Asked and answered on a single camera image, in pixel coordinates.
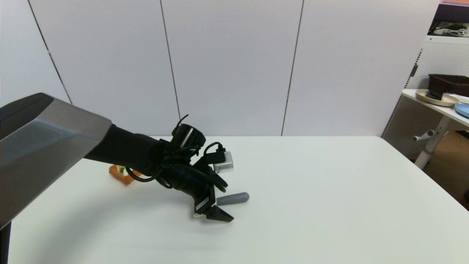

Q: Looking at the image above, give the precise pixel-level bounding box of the orange toy fruit toast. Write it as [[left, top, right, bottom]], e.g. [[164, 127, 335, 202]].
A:
[[108, 164, 142, 186]]

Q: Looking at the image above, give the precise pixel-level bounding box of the black robot torso column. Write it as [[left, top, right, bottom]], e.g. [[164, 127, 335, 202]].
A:
[[0, 221, 12, 264]]

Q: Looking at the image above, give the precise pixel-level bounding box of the white height adjustable desk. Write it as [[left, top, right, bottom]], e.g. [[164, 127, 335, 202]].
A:
[[402, 89, 469, 169]]

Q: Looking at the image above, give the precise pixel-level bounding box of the brown cardboard box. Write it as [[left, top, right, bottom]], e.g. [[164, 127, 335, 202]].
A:
[[423, 131, 469, 212]]

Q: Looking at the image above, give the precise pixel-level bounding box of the beige round plate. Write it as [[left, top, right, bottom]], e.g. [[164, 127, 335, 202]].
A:
[[415, 89, 461, 107]]

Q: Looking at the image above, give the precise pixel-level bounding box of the dark brown basket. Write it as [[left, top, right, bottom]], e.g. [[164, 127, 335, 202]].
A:
[[428, 74, 469, 98]]

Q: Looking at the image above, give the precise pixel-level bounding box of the light blue plate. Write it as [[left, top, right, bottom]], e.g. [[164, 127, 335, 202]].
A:
[[454, 102, 469, 119]]

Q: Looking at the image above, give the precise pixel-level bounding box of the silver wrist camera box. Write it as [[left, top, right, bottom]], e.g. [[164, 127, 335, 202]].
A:
[[213, 151, 235, 174]]

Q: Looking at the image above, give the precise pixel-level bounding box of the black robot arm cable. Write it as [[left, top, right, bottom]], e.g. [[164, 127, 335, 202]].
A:
[[125, 114, 229, 193]]

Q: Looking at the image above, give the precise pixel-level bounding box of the white desk crank handle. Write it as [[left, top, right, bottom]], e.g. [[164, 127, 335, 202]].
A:
[[413, 130, 437, 142]]

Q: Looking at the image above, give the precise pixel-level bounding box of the white cable bundle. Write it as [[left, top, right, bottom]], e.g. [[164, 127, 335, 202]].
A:
[[435, 27, 469, 38]]

